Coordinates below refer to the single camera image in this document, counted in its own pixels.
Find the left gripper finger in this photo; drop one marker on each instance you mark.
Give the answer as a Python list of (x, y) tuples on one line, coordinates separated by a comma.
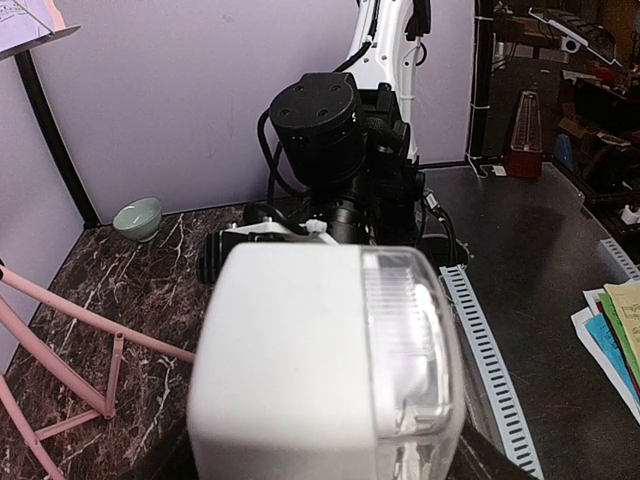
[(476, 458)]

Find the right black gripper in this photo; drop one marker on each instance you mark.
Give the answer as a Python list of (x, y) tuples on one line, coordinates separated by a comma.
[(395, 211)]

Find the white metronome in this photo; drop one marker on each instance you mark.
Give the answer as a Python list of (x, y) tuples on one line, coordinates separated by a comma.
[(326, 362)]

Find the sheet music page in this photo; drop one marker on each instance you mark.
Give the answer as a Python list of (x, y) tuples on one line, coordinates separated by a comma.
[(23, 21)]

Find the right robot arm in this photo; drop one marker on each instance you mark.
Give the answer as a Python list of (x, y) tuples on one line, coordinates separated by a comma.
[(342, 140)]

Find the red metronome in background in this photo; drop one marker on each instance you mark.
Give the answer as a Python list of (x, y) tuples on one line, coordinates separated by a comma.
[(523, 147)]

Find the stack of coloured papers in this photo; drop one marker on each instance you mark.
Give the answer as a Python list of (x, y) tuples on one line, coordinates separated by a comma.
[(596, 333)]

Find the pale green ceramic bowl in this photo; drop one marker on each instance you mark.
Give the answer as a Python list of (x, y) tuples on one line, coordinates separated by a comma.
[(139, 220)]

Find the white slotted cable duct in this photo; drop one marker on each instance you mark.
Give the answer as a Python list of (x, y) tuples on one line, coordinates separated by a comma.
[(552, 402)]

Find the right black frame post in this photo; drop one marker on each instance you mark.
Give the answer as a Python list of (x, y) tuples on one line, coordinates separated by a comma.
[(54, 140)]

